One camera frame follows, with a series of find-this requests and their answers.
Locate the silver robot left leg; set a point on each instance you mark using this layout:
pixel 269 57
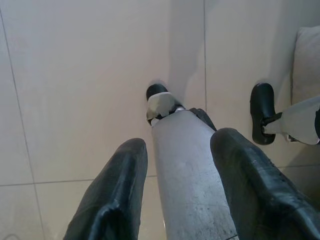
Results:
pixel 185 162

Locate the black robot left foot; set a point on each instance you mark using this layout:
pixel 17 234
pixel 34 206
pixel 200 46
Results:
pixel 156 89

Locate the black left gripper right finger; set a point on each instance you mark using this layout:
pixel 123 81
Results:
pixel 255 190

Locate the large beige pillow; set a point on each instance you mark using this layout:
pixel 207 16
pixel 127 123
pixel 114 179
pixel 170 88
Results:
pixel 307 65

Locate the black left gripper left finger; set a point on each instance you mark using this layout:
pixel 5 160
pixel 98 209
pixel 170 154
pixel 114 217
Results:
pixel 112 195

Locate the black robot foot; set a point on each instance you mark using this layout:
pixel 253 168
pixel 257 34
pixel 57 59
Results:
pixel 156 89
pixel 261 107

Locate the silver robot leg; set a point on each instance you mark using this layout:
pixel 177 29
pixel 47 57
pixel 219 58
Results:
pixel 185 162
pixel 300 117

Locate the black robot right foot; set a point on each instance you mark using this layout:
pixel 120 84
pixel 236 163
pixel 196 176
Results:
pixel 261 107

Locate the silver robot right leg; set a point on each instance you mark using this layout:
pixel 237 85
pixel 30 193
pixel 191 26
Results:
pixel 300 117

